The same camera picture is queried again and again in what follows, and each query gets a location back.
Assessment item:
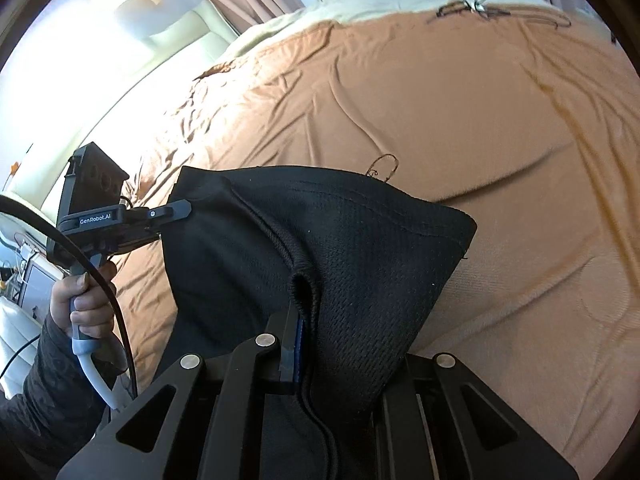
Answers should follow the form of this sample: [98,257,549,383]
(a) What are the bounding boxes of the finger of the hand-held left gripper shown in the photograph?
[125,199,193,226]
[117,230,163,255]

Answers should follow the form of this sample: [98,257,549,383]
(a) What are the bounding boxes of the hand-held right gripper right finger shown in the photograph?
[372,352,588,480]

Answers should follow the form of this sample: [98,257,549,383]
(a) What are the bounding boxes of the thin wire hanger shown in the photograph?
[365,154,401,181]

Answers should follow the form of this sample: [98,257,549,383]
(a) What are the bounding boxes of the black clothes hanger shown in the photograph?
[487,7,573,29]
[427,0,493,18]

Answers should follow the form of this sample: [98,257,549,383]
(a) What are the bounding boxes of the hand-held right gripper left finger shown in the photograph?
[55,305,308,480]

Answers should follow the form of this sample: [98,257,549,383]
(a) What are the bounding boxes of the person's left forearm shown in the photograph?
[0,310,126,466]

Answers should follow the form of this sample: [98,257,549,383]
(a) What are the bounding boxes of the black mesh shorts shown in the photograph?
[150,165,477,480]

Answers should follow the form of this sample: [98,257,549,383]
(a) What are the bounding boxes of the light grey cable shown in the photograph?
[72,336,127,411]

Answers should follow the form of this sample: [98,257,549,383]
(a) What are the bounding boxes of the white leather headboard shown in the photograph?
[0,0,240,211]

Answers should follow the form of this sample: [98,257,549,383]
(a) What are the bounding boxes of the white bedside furniture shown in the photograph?
[0,210,68,361]

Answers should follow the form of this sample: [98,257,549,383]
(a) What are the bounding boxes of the orange-brown blanket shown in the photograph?
[107,7,640,466]

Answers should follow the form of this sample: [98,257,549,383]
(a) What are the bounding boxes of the person's left hand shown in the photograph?
[50,260,118,343]

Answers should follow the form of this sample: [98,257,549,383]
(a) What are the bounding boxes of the black cable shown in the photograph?
[0,195,138,401]

